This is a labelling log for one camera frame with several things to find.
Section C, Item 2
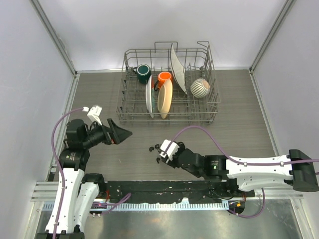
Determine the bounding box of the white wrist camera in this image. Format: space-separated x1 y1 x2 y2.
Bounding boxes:
82 105 102 125
159 139 179 161

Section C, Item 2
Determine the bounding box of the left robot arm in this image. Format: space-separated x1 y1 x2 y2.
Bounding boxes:
36 119 132 239

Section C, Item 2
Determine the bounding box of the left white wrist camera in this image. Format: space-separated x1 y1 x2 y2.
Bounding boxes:
82 105 102 125

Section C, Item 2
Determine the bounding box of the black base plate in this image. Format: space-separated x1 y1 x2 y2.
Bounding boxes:
98 180 255 204

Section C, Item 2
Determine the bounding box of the grey wire dish rack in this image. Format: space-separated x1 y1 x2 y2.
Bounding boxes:
116 41 220 124

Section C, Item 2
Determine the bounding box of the beige bowl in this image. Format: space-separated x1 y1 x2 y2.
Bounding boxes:
158 80 173 119

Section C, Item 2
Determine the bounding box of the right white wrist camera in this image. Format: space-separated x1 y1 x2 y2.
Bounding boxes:
159 139 179 161

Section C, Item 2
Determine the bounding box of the orange mug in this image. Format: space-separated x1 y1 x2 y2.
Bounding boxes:
154 71 173 92

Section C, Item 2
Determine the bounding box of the white green plate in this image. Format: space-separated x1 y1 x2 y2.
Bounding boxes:
146 76 155 119

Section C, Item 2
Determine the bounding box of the white slotted cable duct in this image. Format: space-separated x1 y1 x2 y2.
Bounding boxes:
43 202 229 212

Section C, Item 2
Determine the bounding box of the striped round bowl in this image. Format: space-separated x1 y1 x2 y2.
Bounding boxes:
190 78 210 99

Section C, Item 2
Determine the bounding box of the dark green mug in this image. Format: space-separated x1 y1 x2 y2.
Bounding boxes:
133 64 152 84

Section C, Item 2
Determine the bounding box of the white upright plate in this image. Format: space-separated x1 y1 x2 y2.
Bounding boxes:
170 44 187 95

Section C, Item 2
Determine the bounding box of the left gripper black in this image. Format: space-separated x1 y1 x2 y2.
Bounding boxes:
82 118 132 148

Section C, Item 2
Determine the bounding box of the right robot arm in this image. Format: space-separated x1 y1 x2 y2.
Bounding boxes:
159 139 319 197

